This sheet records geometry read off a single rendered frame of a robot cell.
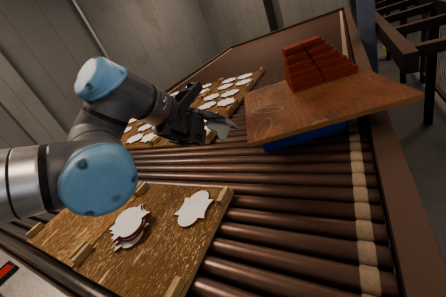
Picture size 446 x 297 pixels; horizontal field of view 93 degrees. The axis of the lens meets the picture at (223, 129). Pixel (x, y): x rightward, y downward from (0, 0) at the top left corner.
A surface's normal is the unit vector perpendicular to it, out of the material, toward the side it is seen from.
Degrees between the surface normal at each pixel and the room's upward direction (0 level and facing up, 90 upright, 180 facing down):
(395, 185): 0
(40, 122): 90
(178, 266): 0
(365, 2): 90
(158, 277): 0
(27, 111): 90
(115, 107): 92
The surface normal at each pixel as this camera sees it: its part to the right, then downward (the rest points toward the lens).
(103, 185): 0.55, 0.22
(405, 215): -0.36, -0.83
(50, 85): 0.79, -0.04
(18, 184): 0.52, -0.21
